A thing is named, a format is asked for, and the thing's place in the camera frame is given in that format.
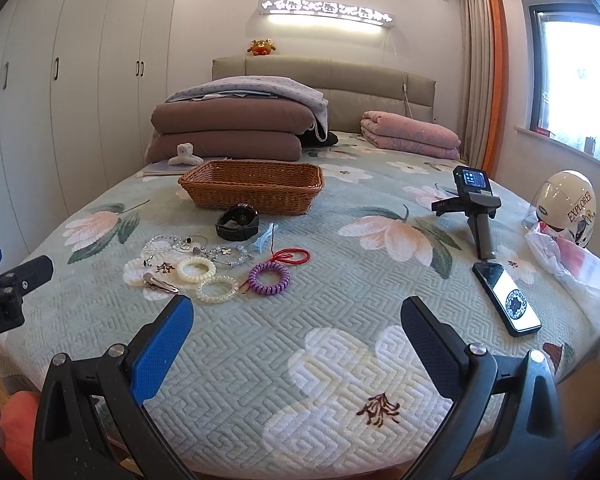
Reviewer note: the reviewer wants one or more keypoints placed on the beige and orange curtain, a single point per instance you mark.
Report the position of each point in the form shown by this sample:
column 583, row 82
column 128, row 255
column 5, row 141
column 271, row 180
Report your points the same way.
column 484, row 88

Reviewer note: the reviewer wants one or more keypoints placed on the black wrist watch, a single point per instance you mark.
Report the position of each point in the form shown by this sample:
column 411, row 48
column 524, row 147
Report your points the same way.
column 239, row 223

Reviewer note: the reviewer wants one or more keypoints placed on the clear plastic bag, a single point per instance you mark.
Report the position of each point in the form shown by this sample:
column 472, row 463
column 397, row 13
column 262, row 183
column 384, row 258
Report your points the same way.
column 577, row 269

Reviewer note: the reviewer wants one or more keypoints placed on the silver hair clip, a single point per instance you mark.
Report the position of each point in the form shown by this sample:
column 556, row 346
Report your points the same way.
column 162, row 286

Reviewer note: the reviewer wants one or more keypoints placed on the folded pink quilt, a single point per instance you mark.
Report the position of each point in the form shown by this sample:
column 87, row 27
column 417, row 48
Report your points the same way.
column 394, row 132

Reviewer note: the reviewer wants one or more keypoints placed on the folded grey blanket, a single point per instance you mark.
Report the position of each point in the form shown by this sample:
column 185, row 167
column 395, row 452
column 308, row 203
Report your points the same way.
column 279, row 86

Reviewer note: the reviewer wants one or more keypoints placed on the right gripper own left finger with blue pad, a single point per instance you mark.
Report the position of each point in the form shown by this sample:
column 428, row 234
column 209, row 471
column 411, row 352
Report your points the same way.
column 69, row 442

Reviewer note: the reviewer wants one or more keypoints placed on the light blue hair clip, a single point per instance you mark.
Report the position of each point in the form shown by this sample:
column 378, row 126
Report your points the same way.
column 264, row 239

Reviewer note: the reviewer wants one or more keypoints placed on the beige bed headboard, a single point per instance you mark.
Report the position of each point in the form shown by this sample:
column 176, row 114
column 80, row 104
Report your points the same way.
column 351, row 89

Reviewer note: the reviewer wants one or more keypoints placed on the black smartphone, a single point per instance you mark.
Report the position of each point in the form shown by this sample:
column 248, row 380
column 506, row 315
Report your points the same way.
column 509, row 301

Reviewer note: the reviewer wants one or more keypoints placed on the brown wicker basket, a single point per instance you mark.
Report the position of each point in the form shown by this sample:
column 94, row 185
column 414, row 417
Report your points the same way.
column 283, row 188

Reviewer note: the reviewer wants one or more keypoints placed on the black garment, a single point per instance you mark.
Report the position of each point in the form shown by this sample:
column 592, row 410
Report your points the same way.
column 310, row 139

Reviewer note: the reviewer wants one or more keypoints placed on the orange plush toy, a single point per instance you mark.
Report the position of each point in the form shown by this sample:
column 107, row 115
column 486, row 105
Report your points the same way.
column 259, row 47

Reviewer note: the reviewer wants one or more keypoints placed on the wall light fixture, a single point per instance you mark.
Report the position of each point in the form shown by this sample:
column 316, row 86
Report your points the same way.
column 327, row 9

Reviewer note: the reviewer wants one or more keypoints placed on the white wardrobe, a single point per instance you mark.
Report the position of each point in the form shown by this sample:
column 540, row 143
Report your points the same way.
column 78, row 82

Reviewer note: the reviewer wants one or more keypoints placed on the floral green bedspread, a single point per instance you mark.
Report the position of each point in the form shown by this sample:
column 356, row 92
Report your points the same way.
column 318, row 381

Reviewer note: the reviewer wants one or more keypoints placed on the window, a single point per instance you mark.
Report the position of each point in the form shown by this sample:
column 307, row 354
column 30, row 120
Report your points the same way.
column 564, row 44

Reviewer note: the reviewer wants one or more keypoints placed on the right gripper own right finger with dark pad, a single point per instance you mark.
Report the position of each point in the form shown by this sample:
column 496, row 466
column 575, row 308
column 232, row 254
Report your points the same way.
column 528, row 438

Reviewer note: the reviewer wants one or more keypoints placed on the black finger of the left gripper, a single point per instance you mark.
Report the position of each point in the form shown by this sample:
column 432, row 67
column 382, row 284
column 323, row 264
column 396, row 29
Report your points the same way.
column 30, row 275

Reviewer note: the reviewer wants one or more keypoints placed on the camera on grey tripod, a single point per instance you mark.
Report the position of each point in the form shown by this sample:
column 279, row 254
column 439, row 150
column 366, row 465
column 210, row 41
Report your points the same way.
column 477, row 202

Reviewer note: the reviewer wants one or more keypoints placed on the cream helmet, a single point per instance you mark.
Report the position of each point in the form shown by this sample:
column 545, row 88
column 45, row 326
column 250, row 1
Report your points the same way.
column 565, row 206

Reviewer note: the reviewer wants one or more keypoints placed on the folded brown quilt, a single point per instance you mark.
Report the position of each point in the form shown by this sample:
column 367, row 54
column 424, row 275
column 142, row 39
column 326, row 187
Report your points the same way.
column 239, row 128

